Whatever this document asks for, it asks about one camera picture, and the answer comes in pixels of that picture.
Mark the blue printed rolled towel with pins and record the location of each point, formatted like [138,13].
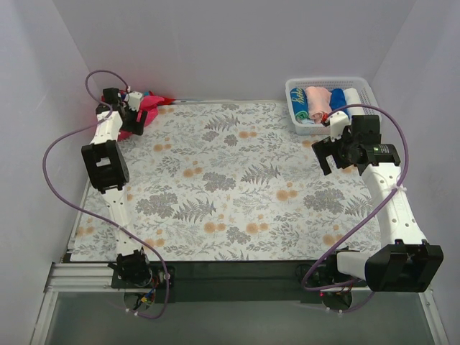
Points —
[299,103]

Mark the pink red towel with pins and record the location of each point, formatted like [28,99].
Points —
[150,102]

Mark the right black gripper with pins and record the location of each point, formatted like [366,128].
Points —
[327,150]

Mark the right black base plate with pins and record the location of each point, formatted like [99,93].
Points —
[327,273]

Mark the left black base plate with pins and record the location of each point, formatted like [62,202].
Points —
[158,277]

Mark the white rolled towel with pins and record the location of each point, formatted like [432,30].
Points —
[352,97]

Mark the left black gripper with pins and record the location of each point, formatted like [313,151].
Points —
[134,121]

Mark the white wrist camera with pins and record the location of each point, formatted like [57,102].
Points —
[133,100]
[337,122]

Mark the light blue folded towel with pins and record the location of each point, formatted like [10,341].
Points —
[306,121]

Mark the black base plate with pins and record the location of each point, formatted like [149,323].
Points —
[327,273]
[158,277]

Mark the aluminium frame rail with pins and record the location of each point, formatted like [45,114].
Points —
[68,277]

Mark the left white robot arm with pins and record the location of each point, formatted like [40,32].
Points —
[108,173]

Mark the white plastic basket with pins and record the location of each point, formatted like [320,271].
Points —
[362,87]

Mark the peach rolled towel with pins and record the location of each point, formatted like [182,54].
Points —
[318,100]

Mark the floral table mat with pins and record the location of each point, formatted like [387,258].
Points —
[233,181]

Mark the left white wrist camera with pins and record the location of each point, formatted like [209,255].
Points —
[133,100]

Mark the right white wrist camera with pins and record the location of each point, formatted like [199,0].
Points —
[337,122]

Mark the dark blue rolled towel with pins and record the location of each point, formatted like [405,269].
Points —
[337,99]

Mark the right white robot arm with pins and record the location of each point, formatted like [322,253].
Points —
[405,261]

